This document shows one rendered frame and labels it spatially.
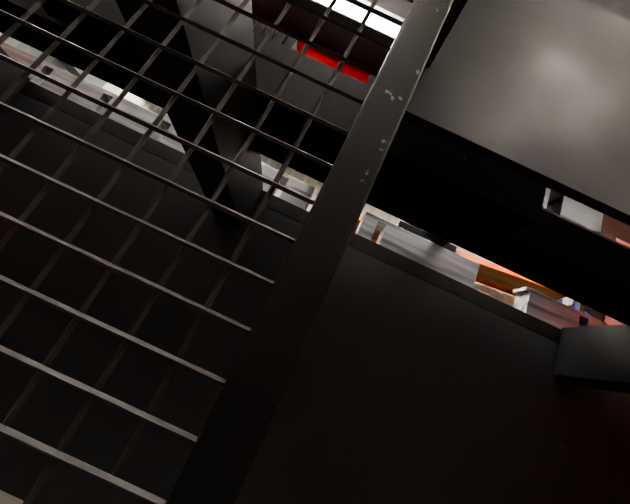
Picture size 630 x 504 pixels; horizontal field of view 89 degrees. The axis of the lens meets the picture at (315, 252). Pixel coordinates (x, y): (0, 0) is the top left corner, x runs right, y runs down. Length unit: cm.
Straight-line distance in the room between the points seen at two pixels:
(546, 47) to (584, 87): 10
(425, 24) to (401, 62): 4
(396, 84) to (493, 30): 56
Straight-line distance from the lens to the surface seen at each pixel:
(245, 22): 54
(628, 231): 157
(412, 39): 25
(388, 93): 22
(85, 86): 131
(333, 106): 64
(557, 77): 77
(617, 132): 78
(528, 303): 119
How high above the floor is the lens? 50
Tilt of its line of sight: 17 degrees up
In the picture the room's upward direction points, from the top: 25 degrees clockwise
